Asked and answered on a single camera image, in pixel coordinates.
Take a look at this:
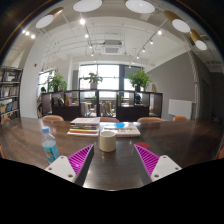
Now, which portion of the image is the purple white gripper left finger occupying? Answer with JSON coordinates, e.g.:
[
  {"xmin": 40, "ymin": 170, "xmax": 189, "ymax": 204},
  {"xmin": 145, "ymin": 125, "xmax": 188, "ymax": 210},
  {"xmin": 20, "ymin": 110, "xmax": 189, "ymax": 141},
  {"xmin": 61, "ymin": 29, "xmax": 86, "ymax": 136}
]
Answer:
[{"xmin": 46, "ymin": 144, "xmax": 94, "ymax": 186}]

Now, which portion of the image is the left potted green plant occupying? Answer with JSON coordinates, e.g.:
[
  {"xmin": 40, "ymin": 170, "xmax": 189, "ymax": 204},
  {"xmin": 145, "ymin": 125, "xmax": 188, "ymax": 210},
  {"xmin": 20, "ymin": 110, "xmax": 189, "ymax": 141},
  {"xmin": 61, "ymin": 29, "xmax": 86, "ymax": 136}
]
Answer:
[{"xmin": 48, "ymin": 72, "xmax": 67, "ymax": 92}]

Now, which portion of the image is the cream ceramic cup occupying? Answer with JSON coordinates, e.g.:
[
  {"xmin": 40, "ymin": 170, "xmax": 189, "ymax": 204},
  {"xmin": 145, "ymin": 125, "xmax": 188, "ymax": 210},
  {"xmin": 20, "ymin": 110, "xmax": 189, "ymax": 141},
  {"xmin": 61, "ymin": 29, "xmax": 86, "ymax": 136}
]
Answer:
[{"xmin": 100, "ymin": 131, "xmax": 116, "ymax": 152}]

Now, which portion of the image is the flat magazine with blue cover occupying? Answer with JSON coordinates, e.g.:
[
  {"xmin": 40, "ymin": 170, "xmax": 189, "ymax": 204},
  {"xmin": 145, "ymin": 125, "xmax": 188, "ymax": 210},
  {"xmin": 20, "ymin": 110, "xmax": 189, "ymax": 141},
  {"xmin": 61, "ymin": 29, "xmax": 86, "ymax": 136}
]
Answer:
[{"xmin": 103, "ymin": 122, "xmax": 140, "ymax": 137}]

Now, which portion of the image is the red round coaster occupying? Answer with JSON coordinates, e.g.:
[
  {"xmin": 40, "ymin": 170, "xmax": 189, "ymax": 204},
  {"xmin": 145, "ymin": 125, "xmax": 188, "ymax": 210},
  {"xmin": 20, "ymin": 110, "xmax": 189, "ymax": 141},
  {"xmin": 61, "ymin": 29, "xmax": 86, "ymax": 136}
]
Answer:
[{"xmin": 135, "ymin": 142, "xmax": 149, "ymax": 149}]

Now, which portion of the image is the orange chair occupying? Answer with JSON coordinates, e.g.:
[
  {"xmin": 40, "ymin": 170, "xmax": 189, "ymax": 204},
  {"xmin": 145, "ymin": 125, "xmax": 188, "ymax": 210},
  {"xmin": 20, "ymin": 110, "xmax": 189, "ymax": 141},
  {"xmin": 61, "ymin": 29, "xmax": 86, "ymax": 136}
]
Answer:
[
  {"xmin": 137, "ymin": 117, "xmax": 163, "ymax": 122},
  {"xmin": 42, "ymin": 115, "xmax": 64, "ymax": 121},
  {"xmin": 173, "ymin": 116, "xmax": 188, "ymax": 121},
  {"xmin": 100, "ymin": 117, "xmax": 120, "ymax": 123}
]

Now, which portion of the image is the ceiling air conditioner unit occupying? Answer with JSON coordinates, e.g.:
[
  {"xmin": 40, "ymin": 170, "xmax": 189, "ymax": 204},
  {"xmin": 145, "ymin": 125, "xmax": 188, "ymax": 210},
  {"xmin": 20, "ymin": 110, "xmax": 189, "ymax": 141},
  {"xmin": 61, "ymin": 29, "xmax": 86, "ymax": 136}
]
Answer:
[{"xmin": 102, "ymin": 40, "xmax": 123, "ymax": 55}]

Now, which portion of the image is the dark wooden shelf divider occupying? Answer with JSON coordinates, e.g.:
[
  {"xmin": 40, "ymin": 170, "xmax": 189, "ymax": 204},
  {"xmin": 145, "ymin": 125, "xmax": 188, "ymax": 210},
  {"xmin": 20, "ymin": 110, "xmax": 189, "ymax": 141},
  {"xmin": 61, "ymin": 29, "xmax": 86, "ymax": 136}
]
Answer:
[{"xmin": 41, "ymin": 89, "xmax": 163, "ymax": 121}]

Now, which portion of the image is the potted green plant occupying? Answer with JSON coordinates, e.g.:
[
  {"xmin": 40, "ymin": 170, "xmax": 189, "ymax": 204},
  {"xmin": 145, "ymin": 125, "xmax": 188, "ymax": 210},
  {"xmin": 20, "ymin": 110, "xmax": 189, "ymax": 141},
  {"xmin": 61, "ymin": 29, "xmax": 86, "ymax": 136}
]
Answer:
[
  {"xmin": 85, "ymin": 72, "xmax": 103, "ymax": 90},
  {"xmin": 127, "ymin": 70, "xmax": 151, "ymax": 91},
  {"xmin": 48, "ymin": 72, "xmax": 67, "ymax": 92}
]

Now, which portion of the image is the white board leaning on wall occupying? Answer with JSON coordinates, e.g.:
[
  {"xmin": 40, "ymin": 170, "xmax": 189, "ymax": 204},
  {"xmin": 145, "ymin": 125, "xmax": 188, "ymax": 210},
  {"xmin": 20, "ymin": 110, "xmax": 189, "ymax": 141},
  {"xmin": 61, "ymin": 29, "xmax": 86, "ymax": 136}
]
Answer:
[{"xmin": 168, "ymin": 99, "xmax": 192, "ymax": 119}]

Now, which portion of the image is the middle orange chair back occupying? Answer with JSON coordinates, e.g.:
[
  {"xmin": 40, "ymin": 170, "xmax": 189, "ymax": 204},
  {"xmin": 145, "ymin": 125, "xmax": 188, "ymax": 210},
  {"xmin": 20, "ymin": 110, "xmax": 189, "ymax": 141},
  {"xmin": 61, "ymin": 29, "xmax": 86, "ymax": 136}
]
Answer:
[{"xmin": 100, "ymin": 117, "xmax": 120, "ymax": 123}]

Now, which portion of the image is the clear plastic water bottle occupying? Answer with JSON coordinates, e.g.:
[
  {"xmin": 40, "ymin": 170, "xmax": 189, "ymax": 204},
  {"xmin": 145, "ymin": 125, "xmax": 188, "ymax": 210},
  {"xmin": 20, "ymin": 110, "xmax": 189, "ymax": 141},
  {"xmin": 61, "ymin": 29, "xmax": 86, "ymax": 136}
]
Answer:
[{"xmin": 42, "ymin": 126, "xmax": 60, "ymax": 163}]

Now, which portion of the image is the left orange chair back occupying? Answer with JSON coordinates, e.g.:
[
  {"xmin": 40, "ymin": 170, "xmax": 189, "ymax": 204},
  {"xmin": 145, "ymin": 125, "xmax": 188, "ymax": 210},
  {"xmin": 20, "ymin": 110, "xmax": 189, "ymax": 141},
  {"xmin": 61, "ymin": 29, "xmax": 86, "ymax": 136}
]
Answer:
[{"xmin": 42, "ymin": 115, "xmax": 64, "ymax": 121}]

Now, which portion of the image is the stack of books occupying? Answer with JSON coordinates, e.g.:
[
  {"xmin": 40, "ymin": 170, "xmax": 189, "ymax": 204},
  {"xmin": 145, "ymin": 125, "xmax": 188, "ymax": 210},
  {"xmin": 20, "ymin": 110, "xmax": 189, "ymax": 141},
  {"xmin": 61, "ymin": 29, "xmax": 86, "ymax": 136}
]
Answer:
[{"xmin": 68, "ymin": 117, "xmax": 100, "ymax": 136}]

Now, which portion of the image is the right potted green plant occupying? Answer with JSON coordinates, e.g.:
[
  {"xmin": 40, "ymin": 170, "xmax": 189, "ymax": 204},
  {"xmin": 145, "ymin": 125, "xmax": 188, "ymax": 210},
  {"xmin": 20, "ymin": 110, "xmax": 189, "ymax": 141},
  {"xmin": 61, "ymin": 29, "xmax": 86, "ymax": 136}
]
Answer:
[{"xmin": 127, "ymin": 70, "xmax": 151, "ymax": 91}]

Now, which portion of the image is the far right orange chair back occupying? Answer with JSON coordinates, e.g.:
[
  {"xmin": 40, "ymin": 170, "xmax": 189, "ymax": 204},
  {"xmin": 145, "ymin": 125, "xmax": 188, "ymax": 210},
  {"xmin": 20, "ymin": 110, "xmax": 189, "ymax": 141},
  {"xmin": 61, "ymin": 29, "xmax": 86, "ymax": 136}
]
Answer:
[{"xmin": 173, "ymin": 116, "xmax": 188, "ymax": 121}]

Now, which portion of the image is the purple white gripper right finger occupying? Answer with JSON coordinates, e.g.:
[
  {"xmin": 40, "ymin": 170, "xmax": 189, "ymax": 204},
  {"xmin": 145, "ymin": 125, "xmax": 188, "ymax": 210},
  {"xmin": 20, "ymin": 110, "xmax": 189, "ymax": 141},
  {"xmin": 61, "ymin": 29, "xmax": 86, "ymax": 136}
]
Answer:
[{"xmin": 134, "ymin": 144, "xmax": 181, "ymax": 185}]

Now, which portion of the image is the middle potted green plant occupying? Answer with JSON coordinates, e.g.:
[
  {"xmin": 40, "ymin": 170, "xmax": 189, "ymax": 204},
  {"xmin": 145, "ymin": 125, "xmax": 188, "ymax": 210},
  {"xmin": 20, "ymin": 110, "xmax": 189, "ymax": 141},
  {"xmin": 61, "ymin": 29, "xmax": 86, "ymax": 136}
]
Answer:
[{"xmin": 85, "ymin": 72, "xmax": 103, "ymax": 90}]

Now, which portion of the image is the bookshelf at left wall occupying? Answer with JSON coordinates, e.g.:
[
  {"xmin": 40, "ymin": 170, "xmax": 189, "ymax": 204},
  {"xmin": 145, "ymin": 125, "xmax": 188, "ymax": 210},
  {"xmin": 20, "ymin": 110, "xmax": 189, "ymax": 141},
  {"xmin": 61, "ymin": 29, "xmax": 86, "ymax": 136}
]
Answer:
[{"xmin": 0, "ymin": 66, "xmax": 23, "ymax": 123}]

